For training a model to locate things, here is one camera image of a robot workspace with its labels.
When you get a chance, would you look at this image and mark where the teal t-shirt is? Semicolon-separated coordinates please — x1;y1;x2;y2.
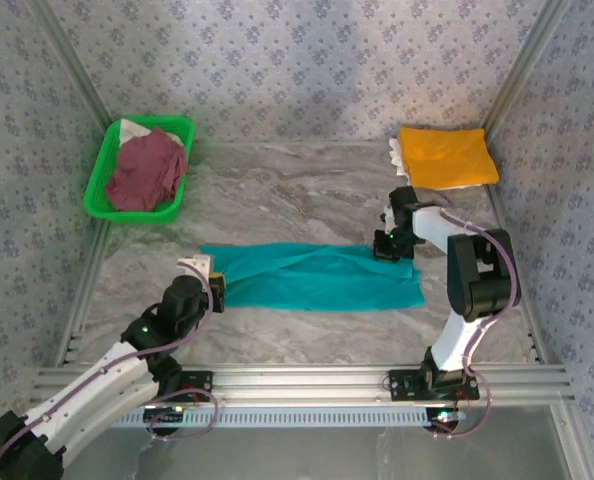
198;241;426;313

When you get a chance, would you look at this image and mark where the folded orange t-shirt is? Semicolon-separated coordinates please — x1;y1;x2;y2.
398;126;501;193

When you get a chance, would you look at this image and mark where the small controller board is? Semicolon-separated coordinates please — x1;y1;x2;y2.
425;408;467;424
143;405;187;419

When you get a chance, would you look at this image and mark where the green plastic basket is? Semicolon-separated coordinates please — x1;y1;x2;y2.
82;114;197;226

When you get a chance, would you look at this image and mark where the maroon t-shirt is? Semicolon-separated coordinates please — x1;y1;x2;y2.
105;127;189;212

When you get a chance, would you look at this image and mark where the crumpled white t-shirt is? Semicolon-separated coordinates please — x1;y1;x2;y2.
119;118;188;146

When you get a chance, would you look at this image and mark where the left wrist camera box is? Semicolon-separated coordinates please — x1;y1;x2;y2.
177;253;213;275

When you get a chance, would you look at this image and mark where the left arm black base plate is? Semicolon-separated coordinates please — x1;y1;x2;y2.
146;370;214;404

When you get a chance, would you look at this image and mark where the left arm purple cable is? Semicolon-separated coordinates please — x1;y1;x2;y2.
0;260;219;476

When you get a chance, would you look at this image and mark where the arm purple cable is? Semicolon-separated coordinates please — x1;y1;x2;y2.
411;197;523;441
0;260;219;476

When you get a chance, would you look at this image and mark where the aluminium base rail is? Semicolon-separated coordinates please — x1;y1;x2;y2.
29;364;576;405

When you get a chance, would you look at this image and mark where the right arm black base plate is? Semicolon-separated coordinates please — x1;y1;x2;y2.
387;369;481;401

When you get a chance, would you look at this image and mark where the grey slotted cable duct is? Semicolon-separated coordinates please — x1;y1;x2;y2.
109;405;431;429

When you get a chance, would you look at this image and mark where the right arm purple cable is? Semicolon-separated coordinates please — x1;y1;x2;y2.
411;197;523;441

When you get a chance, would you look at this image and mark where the aluminium frame post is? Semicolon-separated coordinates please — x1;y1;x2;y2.
26;0;116;126
481;0;573;131

